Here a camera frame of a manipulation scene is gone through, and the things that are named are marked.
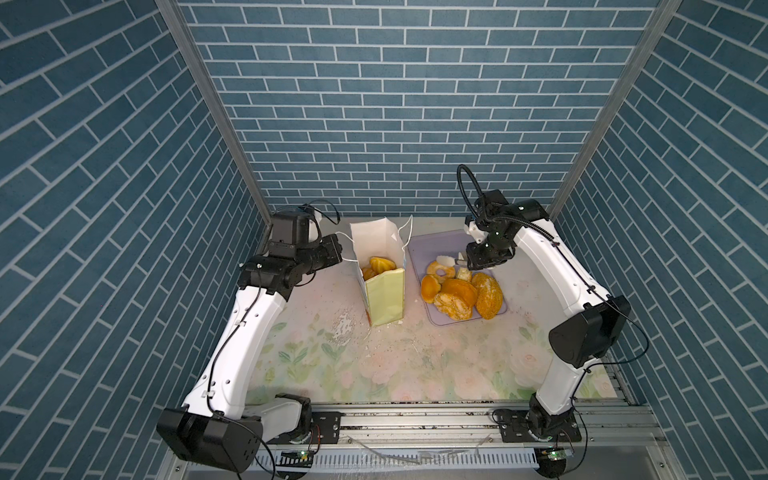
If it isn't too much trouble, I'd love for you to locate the lilac plastic tray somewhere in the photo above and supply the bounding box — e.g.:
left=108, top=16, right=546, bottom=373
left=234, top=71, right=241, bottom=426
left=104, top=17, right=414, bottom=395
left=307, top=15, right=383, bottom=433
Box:
left=409, top=230, right=507, bottom=326

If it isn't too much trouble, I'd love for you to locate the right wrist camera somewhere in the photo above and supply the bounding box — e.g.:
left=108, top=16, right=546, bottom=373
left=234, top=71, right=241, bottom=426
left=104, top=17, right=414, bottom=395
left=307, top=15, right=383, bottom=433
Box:
left=465, top=220, right=488, bottom=244

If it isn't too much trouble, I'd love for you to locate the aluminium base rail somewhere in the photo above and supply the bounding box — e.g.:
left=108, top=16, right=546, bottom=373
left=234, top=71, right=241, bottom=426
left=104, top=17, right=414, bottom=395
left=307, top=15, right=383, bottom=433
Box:
left=161, top=398, right=679, bottom=480

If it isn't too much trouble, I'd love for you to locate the yellow half-moon bread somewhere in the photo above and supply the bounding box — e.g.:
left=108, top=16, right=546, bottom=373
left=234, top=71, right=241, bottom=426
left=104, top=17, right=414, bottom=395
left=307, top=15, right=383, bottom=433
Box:
left=369, top=256, right=397, bottom=275

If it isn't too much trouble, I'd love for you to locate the aluminium corner post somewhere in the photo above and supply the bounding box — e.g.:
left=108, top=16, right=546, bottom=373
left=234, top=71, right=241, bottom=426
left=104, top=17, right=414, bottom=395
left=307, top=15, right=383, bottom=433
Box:
left=156, top=0, right=271, bottom=224
left=549, top=0, right=682, bottom=219

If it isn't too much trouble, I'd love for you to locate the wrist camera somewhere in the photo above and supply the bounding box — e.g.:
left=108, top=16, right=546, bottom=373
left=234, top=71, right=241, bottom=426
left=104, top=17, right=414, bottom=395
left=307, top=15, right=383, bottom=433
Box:
left=299, top=203, right=322, bottom=243
left=465, top=220, right=488, bottom=244

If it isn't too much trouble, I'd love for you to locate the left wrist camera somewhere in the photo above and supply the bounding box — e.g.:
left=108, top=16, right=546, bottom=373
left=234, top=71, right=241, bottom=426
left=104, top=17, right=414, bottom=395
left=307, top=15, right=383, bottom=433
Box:
left=299, top=203, right=322, bottom=243

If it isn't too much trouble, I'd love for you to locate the large twisted golden bread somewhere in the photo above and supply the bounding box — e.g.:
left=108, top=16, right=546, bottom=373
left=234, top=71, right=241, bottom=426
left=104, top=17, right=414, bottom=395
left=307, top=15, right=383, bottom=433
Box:
left=433, top=279, right=477, bottom=321

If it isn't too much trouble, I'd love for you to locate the small pale bread roll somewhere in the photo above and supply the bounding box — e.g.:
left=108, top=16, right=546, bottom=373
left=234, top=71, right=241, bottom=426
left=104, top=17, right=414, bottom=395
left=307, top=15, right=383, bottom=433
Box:
left=456, top=267, right=473, bottom=282

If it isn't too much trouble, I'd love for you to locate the aluminium corner post right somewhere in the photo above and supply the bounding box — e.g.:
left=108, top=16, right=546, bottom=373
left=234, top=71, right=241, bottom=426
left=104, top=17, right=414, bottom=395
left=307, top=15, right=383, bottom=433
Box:
left=549, top=0, right=682, bottom=219

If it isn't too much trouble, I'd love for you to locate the ring donut bread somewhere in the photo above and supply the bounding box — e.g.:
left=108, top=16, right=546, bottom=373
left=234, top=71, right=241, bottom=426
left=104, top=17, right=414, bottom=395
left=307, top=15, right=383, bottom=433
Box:
left=426, top=260, right=456, bottom=284

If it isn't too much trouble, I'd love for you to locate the round orange bun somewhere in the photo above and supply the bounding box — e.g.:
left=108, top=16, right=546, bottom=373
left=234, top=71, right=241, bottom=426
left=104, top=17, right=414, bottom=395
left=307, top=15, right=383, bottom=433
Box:
left=420, top=274, right=442, bottom=304

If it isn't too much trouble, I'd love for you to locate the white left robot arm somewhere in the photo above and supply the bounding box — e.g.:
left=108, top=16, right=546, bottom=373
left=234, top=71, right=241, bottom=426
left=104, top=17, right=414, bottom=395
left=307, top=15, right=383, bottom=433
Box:
left=156, top=204, right=342, bottom=474

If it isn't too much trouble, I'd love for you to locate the aluminium corner post left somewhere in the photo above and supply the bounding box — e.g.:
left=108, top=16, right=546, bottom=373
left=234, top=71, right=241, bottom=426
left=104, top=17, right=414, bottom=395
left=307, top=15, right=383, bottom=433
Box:
left=156, top=0, right=271, bottom=224

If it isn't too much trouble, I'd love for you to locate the sesame seeded oval bread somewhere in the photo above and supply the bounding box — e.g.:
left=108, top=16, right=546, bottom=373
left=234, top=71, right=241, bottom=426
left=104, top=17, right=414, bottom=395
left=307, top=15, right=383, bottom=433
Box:
left=471, top=272, right=504, bottom=320

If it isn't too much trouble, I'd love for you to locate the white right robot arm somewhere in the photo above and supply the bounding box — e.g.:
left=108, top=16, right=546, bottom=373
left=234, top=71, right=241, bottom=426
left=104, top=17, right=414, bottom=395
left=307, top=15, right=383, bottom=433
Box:
left=465, top=190, right=631, bottom=441

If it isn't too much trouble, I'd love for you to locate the golden croissant bread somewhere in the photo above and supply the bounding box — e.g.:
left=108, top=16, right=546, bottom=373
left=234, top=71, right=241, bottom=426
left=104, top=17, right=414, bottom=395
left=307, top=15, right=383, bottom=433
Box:
left=361, top=267, right=377, bottom=281

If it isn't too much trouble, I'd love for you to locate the white paper gift bag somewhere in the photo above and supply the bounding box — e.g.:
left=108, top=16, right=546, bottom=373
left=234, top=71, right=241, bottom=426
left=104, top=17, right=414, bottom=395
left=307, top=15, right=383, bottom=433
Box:
left=336, top=217, right=413, bottom=327

